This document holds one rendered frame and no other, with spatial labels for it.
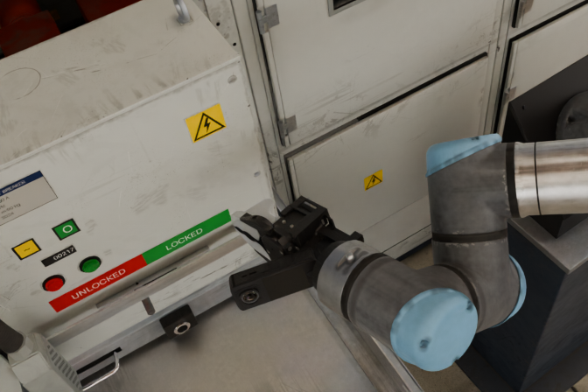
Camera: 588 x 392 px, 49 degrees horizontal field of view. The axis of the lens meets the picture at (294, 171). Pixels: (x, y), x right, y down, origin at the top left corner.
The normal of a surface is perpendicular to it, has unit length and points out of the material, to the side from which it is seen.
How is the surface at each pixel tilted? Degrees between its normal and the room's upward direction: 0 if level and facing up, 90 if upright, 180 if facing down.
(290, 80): 90
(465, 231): 43
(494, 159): 17
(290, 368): 0
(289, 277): 75
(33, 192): 90
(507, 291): 58
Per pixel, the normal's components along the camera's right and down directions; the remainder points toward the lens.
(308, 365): -0.12, -0.63
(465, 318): 0.57, 0.32
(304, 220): -0.29, -0.75
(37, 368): 0.37, 0.24
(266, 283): 0.20, 0.53
